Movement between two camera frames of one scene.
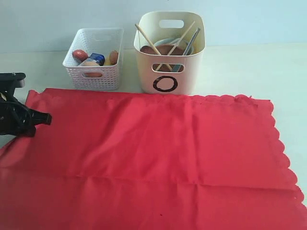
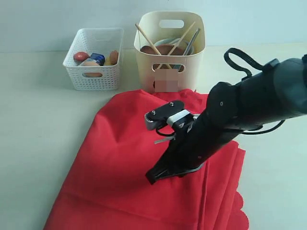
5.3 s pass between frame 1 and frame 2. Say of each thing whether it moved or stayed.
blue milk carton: stayed
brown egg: stayed
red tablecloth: moved
